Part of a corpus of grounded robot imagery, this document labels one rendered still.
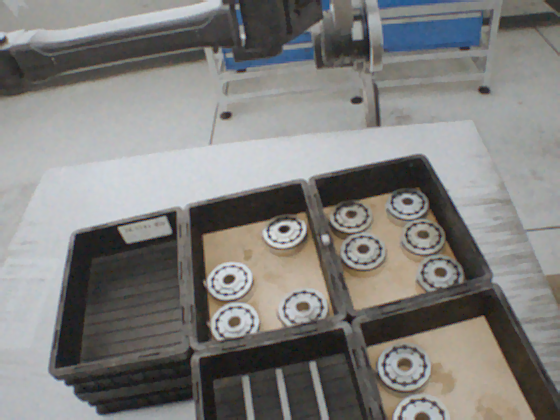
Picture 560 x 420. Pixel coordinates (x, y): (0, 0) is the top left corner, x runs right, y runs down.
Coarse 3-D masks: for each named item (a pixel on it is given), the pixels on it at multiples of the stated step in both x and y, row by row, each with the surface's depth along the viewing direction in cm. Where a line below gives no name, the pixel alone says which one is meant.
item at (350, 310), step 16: (384, 160) 115; (400, 160) 115; (320, 176) 114; (432, 176) 109; (320, 208) 107; (464, 224) 98; (336, 256) 97; (480, 256) 92; (336, 272) 95; (448, 288) 88; (352, 304) 89; (384, 304) 88; (400, 304) 87; (352, 320) 89
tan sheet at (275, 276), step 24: (216, 240) 119; (240, 240) 118; (264, 240) 116; (312, 240) 114; (216, 264) 113; (264, 264) 112; (288, 264) 111; (312, 264) 110; (264, 288) 107; (288, 288) 106; (312, 288) 105; (216, 312) 104; (264, 312) 102
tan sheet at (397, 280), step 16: (384, 208) 118; (384, 224) 115; (336, 240) 113; (384, 240) 111; (400, 256) 107; (448, 256) 105; (384, 272) 105; (400, 272) 104; (416, 272) 104; (352, 288) 103; (368, 288) 103; (384, 288) 102; (400, 288) 102; (416, 288) 101; (368, 304) 100
